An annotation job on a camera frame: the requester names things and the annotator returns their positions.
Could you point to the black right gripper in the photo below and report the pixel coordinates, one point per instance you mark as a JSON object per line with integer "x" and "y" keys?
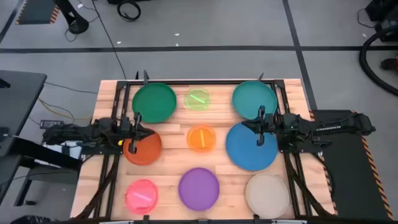
{"x": 269, "y": 123}

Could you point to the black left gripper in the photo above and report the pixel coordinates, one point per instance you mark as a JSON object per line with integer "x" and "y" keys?
{"x": 129, "y": 130}

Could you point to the large orange-red plastic plate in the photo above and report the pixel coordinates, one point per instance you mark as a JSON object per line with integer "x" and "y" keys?
{"x": 147, "y": 152}

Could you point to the large teal plastic plate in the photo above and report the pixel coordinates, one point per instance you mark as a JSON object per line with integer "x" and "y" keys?
{"x": 252, "y": 96}

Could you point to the large green plastic plate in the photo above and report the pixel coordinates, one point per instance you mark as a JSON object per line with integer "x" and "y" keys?
{"x": 155, "y": 101}

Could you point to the small pink translucent plate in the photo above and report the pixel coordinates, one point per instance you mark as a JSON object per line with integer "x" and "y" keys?
{"x": 141, "y": 196}

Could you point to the beige plastic plate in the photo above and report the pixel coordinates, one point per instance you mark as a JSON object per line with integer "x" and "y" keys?
{"x": 267, "y": 196}

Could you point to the purple plastic plate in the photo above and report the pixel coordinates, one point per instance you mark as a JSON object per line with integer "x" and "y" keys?
{"x": 199, "y": 189}

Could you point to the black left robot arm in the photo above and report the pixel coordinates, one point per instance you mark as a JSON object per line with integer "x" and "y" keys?
{"x": 77, "y": 132}

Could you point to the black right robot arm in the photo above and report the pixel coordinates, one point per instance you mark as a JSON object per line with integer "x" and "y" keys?
{"x": 335, "y": 126}

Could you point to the large blue plastic plate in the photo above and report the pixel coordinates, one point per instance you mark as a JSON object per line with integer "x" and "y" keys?
{"x": 244, "y": 154}

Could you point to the small orange translucent plate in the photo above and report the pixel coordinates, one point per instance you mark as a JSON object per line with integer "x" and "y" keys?
{"x": 201, "y": 138}

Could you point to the small light green translucent plate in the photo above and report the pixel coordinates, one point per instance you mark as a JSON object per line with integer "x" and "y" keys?
{"x": 197, "y": 99}

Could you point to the white paper sheet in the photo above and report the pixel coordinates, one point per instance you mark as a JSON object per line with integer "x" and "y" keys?
{"x": 71, "y": 148}

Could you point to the black power adapter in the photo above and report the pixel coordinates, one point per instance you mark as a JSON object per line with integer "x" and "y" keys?
{"x": 51, "y": 124}

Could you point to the large black hazard-striped floor mat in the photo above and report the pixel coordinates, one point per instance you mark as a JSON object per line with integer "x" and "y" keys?
{"x": 357, "y": 174}

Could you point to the black stand base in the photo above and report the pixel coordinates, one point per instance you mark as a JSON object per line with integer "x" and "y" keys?
{"x": 74, "y": 23}

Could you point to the black desk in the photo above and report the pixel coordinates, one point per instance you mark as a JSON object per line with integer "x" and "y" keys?
{"x": 18, "y": 99}

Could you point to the black and red floor object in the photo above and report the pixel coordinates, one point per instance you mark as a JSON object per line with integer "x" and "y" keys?
{"x": 389, "y": 63}

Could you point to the small black hazard-striped floor mat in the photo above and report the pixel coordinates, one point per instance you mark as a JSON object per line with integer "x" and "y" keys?
{"x": 35, "y": 11}

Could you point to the black equipment box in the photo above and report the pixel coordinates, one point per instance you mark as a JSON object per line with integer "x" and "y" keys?
{"x": 385, "y": 9}

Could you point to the black frame clamp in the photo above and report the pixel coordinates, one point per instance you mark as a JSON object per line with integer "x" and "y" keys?
{"x": 260, "y": 77}
{"x": 145, "y": 77}

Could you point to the black aluminium table frame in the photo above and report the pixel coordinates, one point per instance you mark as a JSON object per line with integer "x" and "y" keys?
{"x": 202, "y": 82}

